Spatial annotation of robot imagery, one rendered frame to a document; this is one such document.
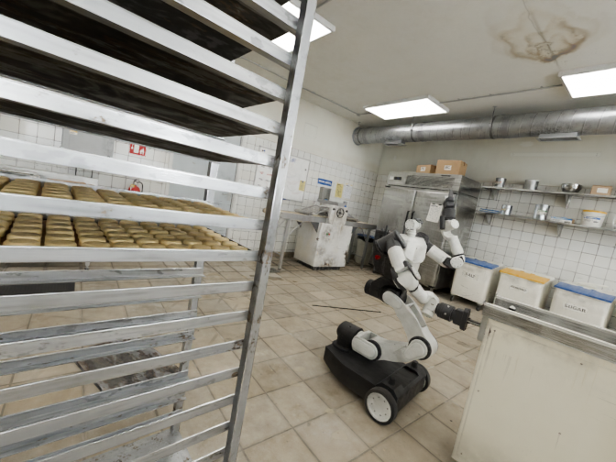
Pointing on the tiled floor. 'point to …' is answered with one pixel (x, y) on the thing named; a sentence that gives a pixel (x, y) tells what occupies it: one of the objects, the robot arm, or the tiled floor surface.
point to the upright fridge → (432, 192)
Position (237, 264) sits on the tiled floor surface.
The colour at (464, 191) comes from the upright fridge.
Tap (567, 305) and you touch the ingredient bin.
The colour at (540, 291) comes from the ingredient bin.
